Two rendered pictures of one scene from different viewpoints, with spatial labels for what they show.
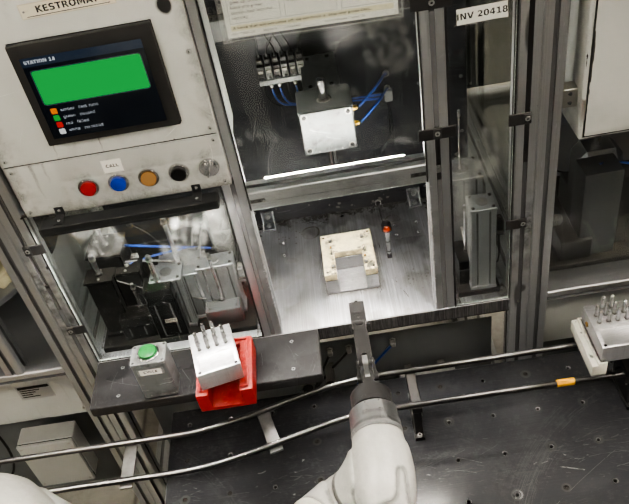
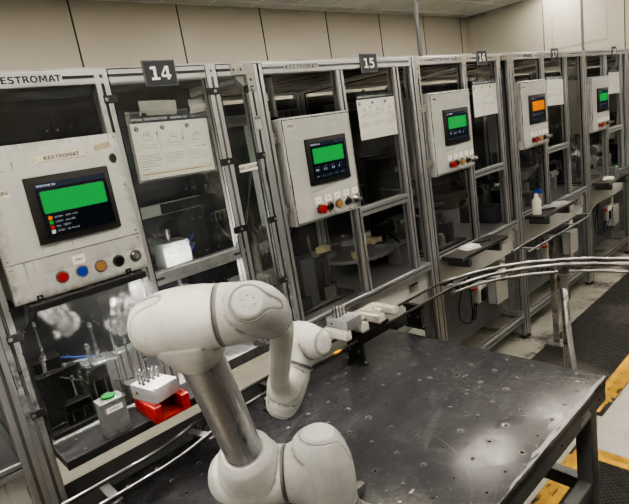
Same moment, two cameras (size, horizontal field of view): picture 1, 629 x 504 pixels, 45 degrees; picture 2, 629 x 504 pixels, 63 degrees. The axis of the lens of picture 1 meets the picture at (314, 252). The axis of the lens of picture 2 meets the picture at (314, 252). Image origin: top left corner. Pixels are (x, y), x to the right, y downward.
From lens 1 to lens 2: 1.15 m
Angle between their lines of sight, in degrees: 48
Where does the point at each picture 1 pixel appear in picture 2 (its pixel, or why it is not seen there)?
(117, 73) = (90, 192)
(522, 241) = (287, 291)
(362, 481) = (302, 333)
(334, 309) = not seen: hidden behind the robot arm
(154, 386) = (116, 423)
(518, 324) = not seen: hidden behind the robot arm
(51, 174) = (38, 269)
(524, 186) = (281, 258)
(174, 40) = (117, 177)
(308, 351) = not seen: hidden behind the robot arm
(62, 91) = (57, 204)
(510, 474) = (337, 405)
